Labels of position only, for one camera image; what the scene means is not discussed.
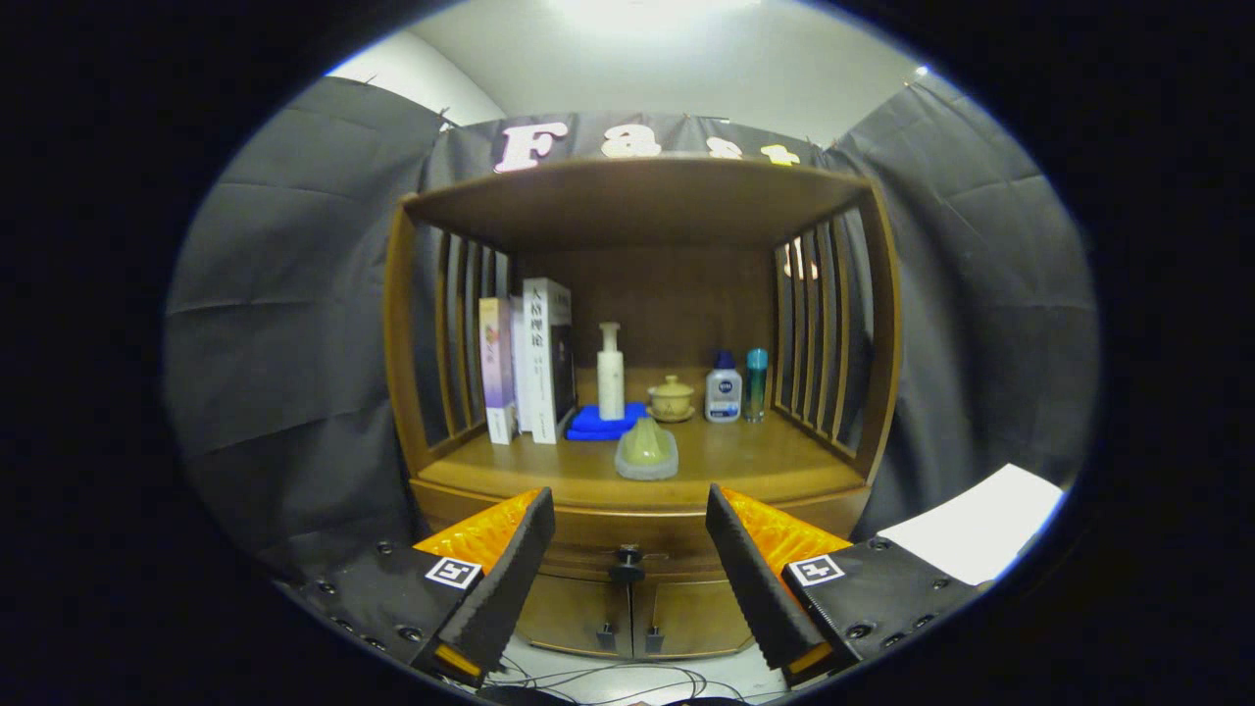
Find brown wooden cabinet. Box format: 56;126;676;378
382;157;903;660

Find wooden countertop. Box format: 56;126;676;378
417;368;869;535

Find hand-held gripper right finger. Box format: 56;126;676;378
705;482;991;687

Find white flat panel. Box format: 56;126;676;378
876;464;1065;586

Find wooden cabinet door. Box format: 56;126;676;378
630;577;756;660
515;574;633;658

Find pink purple book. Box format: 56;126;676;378
478;297;518;446

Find blue folded cloth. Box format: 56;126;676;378
566;402;650;442

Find black floor cables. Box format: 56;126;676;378
490;655;746;702

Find wooden drawer with black knob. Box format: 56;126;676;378
537;529;728;587

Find large bright ceiling light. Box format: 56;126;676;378
544;0;766;21

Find clear packet with green soap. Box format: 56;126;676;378
615;417;679;481

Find slim teal bottle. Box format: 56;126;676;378
743;348;770;424

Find thick white book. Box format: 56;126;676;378
522;277;577;445

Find white bottle with blue pump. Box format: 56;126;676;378
705;351;743;424

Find beige lidded teacup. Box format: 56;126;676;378
649;375;695;417

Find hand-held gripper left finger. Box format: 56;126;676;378
284;487;556;684

